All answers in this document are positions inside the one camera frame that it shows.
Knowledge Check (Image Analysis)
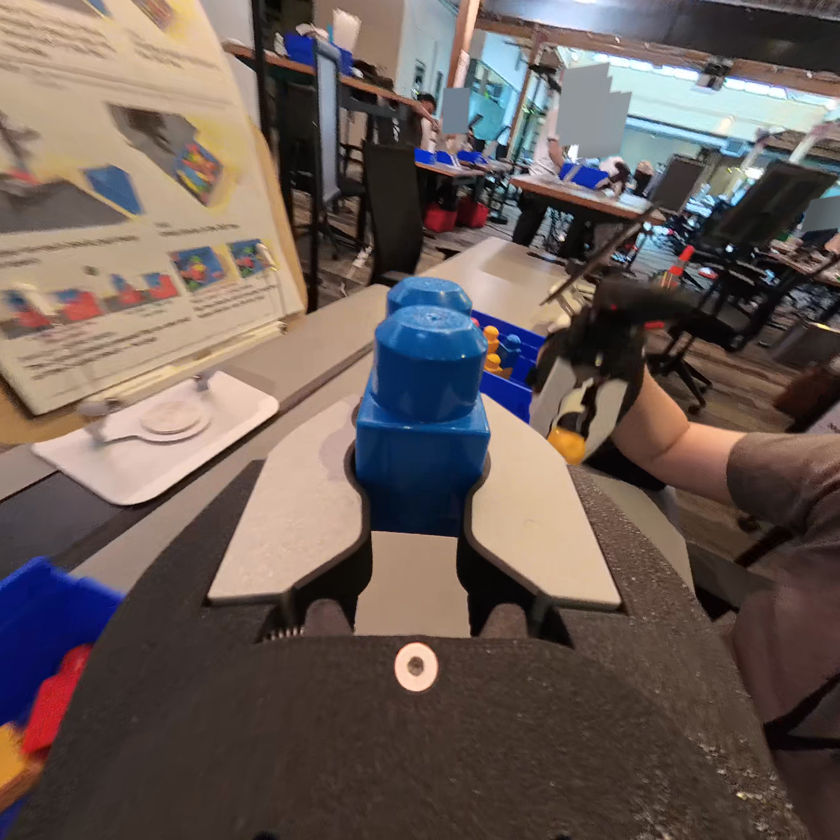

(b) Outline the blue plastic bin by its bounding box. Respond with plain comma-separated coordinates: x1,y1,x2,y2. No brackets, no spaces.
469,310,549,424
0,556,127,840

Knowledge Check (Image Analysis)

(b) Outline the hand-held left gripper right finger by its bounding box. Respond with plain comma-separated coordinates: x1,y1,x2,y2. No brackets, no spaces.
462,397,624,613

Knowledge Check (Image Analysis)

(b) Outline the black office chair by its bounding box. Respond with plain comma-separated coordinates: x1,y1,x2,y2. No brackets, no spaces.
335,141,368,263
646,276,739,416

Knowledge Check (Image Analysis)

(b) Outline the black framed sign stand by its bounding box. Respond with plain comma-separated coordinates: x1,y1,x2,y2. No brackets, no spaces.
311,39,349,211

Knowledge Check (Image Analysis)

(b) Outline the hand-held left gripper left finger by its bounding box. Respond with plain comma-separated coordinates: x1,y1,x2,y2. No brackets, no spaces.
206,394,374,610

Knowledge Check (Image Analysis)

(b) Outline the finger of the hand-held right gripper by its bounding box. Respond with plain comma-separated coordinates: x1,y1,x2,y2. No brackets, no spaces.
530,357,596,435
579,379,632,465

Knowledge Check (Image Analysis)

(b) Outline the grey trash can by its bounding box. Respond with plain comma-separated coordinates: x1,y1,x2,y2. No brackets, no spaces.
773,320,840,368

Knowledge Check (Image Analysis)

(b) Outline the person's right forearm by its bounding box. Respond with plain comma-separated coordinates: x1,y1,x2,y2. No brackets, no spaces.
610,367,749,508

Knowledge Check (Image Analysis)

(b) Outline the black upright panel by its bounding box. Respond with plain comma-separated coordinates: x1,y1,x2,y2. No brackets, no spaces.
363,141,424,286

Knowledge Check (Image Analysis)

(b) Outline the printed instruction sheet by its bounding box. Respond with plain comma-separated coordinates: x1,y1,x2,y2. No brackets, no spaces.
0,0,306,417

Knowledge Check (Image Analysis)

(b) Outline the black tilted panel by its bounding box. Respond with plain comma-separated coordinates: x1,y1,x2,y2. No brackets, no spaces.
707,161,839,249

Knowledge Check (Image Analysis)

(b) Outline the brown box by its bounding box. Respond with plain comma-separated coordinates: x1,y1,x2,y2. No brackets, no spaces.
774,364,840,431

